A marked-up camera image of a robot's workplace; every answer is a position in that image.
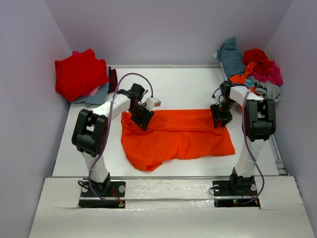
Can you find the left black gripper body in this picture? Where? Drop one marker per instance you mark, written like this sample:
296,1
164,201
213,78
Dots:
140,115

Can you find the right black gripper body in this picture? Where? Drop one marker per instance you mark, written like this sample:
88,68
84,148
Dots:
223,111

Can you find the orange t-shirt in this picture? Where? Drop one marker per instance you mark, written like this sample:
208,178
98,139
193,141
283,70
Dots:
243,77
173,134

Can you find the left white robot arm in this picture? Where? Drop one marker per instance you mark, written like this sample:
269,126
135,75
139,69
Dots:
92,129

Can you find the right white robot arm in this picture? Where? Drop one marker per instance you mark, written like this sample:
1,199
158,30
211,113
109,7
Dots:
258,125

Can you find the folded maroon t-shirt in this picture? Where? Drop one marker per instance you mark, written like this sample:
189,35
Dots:
113,80

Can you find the folded light blue t-shirt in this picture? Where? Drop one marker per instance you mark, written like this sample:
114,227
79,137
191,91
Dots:
98,99

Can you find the folded pink t-shirt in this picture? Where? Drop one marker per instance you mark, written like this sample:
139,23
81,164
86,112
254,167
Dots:
94,91

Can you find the teal blue crumpled t-shirt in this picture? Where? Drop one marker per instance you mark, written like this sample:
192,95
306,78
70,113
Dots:
232,57

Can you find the grey crumpled t-shirt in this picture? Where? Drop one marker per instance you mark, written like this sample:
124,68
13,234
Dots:
266,89

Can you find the red crumpled t-shirt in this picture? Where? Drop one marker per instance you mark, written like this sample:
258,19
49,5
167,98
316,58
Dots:
258,56

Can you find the folded red t-shirt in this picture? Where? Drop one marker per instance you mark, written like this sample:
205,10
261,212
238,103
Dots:
79,74

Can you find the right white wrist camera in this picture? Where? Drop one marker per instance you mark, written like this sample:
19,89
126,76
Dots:
217,97

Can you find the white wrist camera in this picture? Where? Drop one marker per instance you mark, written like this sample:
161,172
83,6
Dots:
151,103
217,97

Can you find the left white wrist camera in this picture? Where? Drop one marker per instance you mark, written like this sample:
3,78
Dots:
151,103

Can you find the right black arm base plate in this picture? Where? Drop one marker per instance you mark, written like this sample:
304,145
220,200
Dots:
225,197

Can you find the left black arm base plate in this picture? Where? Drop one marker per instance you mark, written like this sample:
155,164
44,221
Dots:
113,198

